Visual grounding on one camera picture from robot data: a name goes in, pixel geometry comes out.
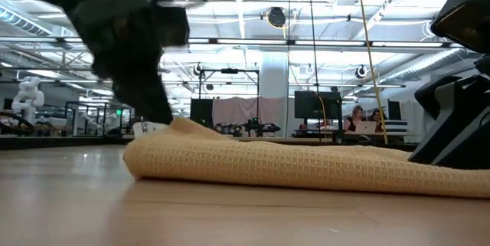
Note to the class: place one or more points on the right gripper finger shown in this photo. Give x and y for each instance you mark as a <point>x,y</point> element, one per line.
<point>471,150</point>
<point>451,123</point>

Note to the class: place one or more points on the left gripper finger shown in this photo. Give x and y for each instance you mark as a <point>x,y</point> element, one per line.
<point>145,100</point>

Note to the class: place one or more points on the orange waffle-weave towel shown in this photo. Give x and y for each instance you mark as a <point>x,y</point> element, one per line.
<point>268,161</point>

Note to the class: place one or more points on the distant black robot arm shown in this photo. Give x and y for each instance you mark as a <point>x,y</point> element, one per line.
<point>264,127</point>

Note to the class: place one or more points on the black white striped box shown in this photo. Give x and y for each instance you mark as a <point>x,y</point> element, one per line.
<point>396,126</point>

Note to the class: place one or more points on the black upright panel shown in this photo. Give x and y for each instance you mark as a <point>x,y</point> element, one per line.
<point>201,110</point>

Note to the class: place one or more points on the small black monitor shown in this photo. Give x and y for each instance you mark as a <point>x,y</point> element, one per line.
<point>394,110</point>

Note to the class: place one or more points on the person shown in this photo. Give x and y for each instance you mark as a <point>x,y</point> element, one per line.
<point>377,115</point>
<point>355,117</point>

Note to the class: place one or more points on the silver laptop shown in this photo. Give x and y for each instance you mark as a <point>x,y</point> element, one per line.
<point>364,127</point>

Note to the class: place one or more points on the pink curtain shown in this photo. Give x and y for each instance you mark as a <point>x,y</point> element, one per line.
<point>268,110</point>

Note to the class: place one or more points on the black monitor on stand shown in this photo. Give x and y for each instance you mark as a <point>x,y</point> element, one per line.
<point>317,104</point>

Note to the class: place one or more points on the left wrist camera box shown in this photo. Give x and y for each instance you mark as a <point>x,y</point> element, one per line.
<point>170,25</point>

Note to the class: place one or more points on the black camera rig frame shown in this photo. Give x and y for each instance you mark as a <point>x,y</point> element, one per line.
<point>199,85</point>

